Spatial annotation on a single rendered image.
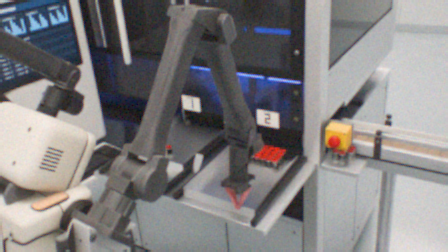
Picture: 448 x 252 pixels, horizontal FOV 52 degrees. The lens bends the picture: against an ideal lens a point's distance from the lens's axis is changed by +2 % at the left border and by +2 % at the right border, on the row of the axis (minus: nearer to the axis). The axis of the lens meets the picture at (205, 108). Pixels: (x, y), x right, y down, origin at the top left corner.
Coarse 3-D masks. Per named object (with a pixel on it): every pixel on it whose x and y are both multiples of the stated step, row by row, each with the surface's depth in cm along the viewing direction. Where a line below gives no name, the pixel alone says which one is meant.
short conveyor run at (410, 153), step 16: (368, 128) 166; (384, 128) 162; (352, 144) 161; (368, 144) 158; (384, 144) 158; (400, 144) 157; (416, 144) 151; (432, 144) 149; (368, 160) 160; (384, 160) 157; (400, 160) 154; (416, 160) 151; (432, 160) 148; (416, 176) 153; (432, 176) 150
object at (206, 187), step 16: (224, 160) 166; (288, 160) 163; (208, 176) 158; (224, 176) 157; (256, 176) 155; (272, 176) 154; (192, 192) 146; (208, 192) 149; (224, 192) 149; (256, 192) 147; (272, 192) 144; (224, 208) 141; (240, 208) 137; (256, 208) 135
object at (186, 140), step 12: (180, 120) 199; (180, 132) 189; (192, 132) 188; (204, 132) 187; (216, 132) 186; (168, 144) 181; (180, 144) 180; (192, 144) 179; (204, 144) 178; (180, 156) 172; (192, 156) 165; (168, 168) 165; (180, 168) 161
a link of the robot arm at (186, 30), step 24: (192, 24) 94; (216, 24) 100; (168, 48) 96; (192, 48) 97; (168, 72) 94; (168, 96) 94; (144, 120) 96; (168, 120) 96; (144, 144) 94; (144, 168) 93; (144, 192) 91
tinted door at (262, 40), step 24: (192, 0) 162; (216, 0) 156; (240, 0) 151; (264, 0) 147; (288, 0) 142; (240, 24) 155; (264, 24) 150; (288, 24) 145; (240, 48) 159; (264, 48) 154; (288, 48) 149
